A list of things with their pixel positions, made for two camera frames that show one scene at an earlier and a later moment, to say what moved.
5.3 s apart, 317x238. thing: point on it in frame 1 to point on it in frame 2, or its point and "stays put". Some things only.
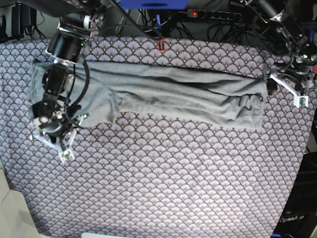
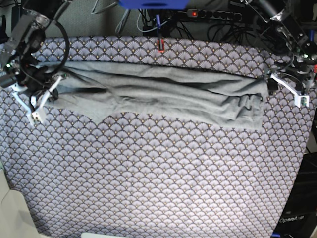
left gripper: x=53 y=121 to x=34 y=80
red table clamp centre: x=161 y=43 stays put
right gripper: x=297 y=68 stays put
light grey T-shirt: x=102 y=94 stays put
